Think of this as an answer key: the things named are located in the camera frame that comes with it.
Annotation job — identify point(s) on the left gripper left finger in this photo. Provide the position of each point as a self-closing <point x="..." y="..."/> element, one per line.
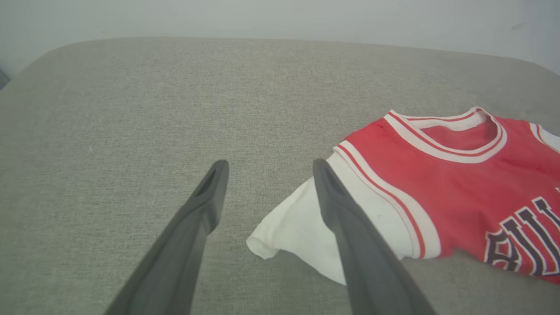
<point x="175" y="262"/>

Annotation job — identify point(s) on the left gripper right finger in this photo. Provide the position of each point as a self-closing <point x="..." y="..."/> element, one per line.
<point x="372" y="271"/>

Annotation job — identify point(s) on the red basketball jersey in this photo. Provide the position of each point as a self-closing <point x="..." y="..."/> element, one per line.
<point x="459" y="188"/>

